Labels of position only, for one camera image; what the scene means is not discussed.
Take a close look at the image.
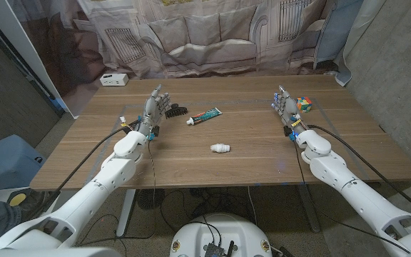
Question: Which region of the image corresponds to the thin black left wrist cable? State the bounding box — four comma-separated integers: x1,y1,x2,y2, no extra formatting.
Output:
147,140,156,237

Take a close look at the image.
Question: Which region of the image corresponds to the printed sofa backdrop cloth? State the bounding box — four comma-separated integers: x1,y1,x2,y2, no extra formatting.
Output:
7,0,365,119

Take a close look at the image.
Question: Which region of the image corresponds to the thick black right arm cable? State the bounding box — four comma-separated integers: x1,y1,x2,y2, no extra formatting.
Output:
307,124,411,219

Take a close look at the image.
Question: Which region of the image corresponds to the black floor cable bundle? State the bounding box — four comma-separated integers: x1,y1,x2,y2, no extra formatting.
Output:
158,187,260,233

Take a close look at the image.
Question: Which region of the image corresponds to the black round fan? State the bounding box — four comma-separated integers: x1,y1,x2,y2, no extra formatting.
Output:
136,188,166,211

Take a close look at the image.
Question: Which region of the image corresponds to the white panel edge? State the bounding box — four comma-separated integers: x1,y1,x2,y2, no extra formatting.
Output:
0,0,80,119

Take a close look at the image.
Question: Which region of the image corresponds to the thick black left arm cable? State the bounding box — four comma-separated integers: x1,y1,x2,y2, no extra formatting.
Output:
30,119,142,221

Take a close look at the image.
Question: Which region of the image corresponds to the green Colgate toothpaste tube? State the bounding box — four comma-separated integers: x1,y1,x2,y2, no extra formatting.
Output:
186,107,223,126

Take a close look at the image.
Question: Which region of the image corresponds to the grey table leg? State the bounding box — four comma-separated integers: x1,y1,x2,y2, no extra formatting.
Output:
296,184,321,233

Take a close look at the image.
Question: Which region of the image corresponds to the white table leg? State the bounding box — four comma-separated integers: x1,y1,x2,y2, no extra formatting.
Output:
116,188,137,238

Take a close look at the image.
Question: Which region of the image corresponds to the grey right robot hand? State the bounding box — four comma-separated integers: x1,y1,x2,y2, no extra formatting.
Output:
270,84,308,142

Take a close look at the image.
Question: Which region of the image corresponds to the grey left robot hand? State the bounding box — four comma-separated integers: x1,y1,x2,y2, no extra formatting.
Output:
133,84,173,141

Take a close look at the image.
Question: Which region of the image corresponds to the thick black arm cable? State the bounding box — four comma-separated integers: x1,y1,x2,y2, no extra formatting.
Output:
307,124,411,219
30,119,142,221

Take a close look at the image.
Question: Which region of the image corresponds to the black hair clip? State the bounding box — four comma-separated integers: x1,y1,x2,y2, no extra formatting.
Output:
164,103,188,119

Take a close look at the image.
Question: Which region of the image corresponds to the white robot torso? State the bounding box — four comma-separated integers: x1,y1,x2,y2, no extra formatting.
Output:
169,213,273,257

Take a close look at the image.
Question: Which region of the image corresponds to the blue plastic bin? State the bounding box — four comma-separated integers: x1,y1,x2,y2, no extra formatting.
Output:
0,134,47,196

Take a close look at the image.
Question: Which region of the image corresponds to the pale grey curtain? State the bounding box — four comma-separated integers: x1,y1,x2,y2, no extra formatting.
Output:
335,0,388,87

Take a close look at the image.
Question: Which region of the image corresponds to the colourful Rubik's cube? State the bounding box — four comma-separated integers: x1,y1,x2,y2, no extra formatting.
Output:
296,96,313,114

